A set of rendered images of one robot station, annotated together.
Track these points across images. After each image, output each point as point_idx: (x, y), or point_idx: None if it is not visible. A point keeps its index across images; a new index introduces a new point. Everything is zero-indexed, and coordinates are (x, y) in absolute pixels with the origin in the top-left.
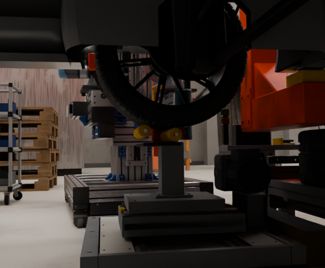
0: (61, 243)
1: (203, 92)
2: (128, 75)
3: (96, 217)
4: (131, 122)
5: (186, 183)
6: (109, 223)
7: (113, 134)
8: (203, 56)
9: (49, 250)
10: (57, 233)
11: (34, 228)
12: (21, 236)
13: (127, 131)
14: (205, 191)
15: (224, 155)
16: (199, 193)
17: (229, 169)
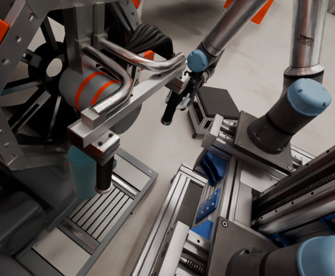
0: (137, 150)
1: (22, 138)
2: (168, 105)
3: (151, 174)
4: (212, 193)
5: (133, 272)
6: (123, 165)
7: (193, 168)
8: None
9: (127, 139)
10: (166, 164)
11: (189, 162)
12: (170, 147)
13: (207, 192)
14: (53, 205)
15: (15, 193)
16: (50, 187)
17: (7, 187)
